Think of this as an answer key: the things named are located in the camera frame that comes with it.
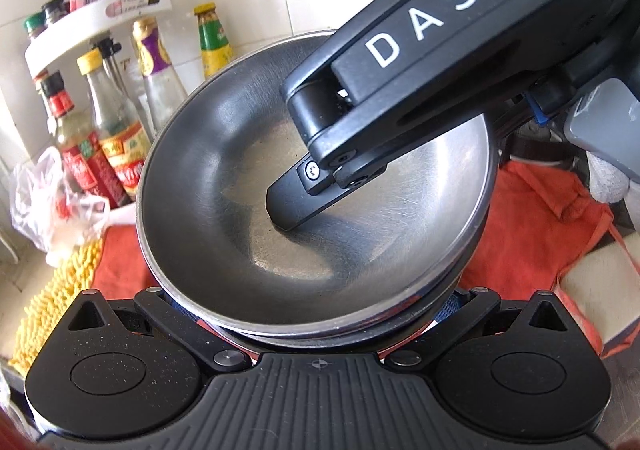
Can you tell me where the purple label sauce bottle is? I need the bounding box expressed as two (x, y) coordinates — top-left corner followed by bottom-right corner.
(131, 18), (190, 132)

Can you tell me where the person's right hand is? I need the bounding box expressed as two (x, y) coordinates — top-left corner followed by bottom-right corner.
(586, 149), (640, 205)

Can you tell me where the stainless steel bowl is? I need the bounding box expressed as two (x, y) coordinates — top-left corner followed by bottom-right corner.
(135, 29), (502, 337)
(141, 210), (490, 352)

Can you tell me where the clear crumpled plastic bag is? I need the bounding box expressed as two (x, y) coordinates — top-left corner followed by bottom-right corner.
(8, 145), (112, 269)

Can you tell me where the clear glass bottle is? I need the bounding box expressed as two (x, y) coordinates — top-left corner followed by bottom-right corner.
(97, 36), (151, 131)

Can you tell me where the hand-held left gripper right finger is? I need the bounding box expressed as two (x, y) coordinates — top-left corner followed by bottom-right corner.
(386, 286), (577, 372)

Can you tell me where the yellow label vinegar bottle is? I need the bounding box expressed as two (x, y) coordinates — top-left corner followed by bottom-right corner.
(76, 49), (153, 203)

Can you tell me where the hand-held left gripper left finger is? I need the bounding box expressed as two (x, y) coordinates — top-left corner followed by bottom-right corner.
(66, 287), (254, 374)

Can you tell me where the green cap bottle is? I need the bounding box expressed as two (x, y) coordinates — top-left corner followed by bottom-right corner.
(24, 11), (49, 41)

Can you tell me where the dark cap bottle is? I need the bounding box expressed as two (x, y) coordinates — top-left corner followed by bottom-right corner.
(41, 0), (70, 25)

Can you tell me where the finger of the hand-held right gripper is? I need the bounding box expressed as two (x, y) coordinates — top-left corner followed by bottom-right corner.
(264, 160), (348, 232)
(492, 80), (567, 142)

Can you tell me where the yellow cap sauce bottle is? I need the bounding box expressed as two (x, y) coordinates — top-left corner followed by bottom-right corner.
(193, 3), (237, 80)

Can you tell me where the yellow chenille mat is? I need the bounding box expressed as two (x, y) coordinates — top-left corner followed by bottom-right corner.
(9, 236), (104, 375)

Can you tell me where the red label sauce bottle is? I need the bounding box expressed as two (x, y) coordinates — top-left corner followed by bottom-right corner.
(39, 71), (123, 211)

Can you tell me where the orange cloth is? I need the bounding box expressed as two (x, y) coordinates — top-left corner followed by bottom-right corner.
(92, 161), (617, 302)

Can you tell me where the white round condiment rack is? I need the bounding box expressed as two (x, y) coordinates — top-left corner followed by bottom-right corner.
(24, 0), (174, 232)

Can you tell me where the white orange-edged block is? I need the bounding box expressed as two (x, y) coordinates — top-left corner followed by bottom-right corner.
(554, 229), (640, 362)

